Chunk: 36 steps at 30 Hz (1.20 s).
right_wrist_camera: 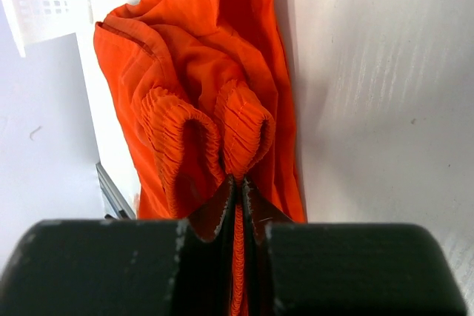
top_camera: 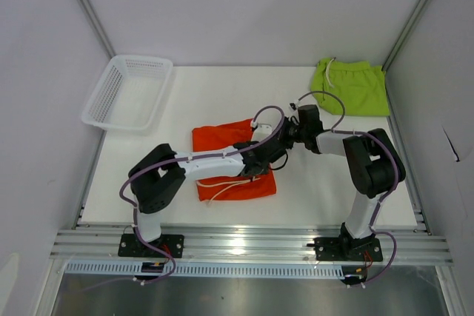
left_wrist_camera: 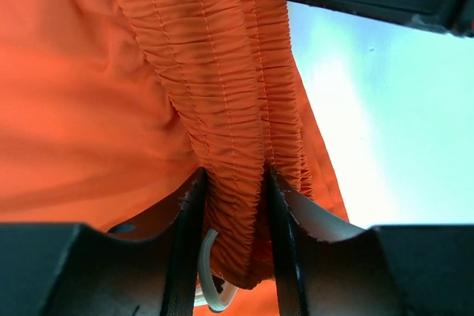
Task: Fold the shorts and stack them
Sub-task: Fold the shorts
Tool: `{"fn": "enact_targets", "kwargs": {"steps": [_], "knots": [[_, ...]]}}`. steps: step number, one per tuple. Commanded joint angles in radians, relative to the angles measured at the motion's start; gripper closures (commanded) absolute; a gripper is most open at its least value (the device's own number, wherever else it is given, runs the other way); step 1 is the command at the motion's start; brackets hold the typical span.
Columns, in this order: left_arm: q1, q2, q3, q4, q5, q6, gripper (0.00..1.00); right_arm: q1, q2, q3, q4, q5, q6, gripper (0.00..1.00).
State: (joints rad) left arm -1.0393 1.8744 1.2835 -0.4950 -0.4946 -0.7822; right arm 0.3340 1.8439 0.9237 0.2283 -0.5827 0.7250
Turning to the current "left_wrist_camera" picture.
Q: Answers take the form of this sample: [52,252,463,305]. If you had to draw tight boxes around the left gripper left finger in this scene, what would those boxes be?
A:
[1,169,207,315]

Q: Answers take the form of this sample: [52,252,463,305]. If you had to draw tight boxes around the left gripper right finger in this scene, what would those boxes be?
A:
[267,169,473,315]

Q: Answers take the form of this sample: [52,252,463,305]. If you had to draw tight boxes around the orange shorts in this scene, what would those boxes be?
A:
[1,0,347,315]

